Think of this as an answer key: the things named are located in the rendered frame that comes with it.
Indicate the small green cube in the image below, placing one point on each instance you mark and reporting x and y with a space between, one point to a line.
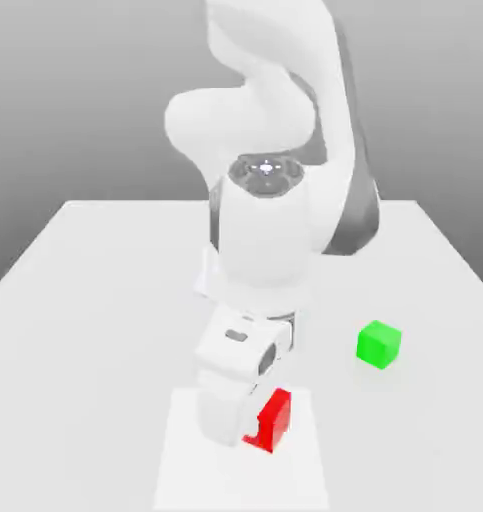
378 344

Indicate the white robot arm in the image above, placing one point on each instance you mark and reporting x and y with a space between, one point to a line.
261 248

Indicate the small red cube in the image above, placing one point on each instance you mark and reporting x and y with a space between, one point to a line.
276 416

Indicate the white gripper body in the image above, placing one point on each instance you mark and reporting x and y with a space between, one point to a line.
220 414

